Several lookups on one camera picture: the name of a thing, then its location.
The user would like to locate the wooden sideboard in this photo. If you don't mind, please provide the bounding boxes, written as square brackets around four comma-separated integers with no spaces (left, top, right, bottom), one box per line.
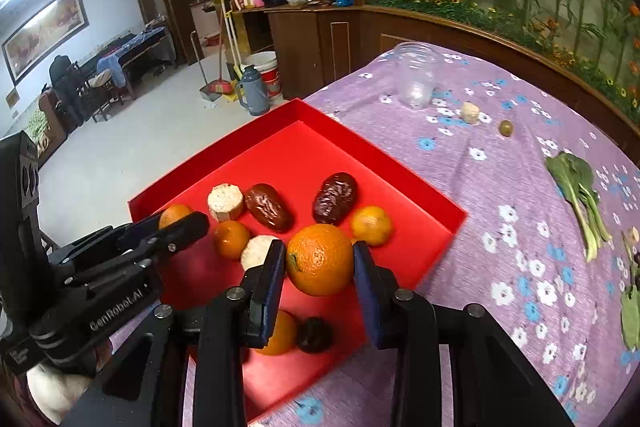
[264,4,386,100]

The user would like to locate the red tray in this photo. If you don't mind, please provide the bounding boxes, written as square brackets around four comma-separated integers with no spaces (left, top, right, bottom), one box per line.
[127,98,469,426]

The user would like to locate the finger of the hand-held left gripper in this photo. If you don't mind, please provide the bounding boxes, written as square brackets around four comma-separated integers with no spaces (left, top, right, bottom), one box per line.
[50,213,165,265]
[65,211,211,288]

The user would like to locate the dark brown round fruit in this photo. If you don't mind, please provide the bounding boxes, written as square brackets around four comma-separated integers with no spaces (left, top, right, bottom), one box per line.
[296,317,335,354]

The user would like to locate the grey thermos jug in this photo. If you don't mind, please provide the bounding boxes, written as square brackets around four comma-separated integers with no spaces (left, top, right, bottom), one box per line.
[235,65,272,116]

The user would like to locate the large orange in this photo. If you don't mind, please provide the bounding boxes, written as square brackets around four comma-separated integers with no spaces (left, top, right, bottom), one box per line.
[286,223,356,298]

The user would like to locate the wrinkled dark red date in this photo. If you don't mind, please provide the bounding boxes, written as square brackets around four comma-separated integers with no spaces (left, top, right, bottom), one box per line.
[312,172,359,226]

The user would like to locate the person's left forearm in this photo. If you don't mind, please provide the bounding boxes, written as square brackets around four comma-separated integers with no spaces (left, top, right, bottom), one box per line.
[27,364,93,425]

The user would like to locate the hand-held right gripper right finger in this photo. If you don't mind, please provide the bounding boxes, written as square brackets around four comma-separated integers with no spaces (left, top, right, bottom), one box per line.
[352,242,576,427]

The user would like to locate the yellowish orange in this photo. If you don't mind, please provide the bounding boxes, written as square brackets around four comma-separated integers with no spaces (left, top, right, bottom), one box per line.
[349,205,394,248]

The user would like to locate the red dustpan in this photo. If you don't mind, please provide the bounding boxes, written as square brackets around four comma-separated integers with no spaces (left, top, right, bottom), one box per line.
[191,31,236,102]

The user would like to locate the green bok choy bunch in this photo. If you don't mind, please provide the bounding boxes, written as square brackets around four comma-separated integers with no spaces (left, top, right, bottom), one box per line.
[544,152,613,264]

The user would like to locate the wooden chair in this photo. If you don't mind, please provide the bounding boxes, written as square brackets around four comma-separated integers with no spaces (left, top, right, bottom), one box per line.
[87,72,126,122]

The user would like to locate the purple floral tablecloth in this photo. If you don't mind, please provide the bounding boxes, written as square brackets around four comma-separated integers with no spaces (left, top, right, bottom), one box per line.
[107,42,640,427]

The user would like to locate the large green leaf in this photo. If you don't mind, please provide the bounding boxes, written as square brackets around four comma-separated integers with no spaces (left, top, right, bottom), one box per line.
[619,232,640,353]

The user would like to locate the armchair with printed cushion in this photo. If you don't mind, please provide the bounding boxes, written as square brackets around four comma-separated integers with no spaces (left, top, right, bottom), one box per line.
[25,89,68,158]

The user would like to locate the glossy red date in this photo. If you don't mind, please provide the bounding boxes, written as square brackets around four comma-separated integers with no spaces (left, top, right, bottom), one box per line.
[243,183,294,234]

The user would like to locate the small tangerine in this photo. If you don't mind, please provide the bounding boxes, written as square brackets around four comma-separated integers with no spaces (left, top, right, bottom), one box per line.
[158,204,196,230]
[213,220,252,261]
[255,309,299,356]

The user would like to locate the white and red bucket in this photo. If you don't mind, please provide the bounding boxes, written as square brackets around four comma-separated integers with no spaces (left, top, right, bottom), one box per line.
[240,52,282,100]

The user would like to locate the table with blue cloth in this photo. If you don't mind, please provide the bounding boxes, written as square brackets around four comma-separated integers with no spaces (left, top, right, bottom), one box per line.
[95,27,176,100]

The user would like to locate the broom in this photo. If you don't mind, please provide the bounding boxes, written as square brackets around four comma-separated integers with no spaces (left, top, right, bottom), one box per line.
[217,0,248,98]

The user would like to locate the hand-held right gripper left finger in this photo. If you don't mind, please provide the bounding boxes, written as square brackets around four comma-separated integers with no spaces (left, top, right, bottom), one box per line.
[62,239,287,427]

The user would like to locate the framed wall painting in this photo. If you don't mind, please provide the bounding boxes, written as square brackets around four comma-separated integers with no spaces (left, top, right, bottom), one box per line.
[1,0,91,85]

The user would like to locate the clear plastic cup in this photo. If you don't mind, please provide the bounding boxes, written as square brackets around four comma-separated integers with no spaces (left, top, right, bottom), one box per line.
[392,42,440,110]

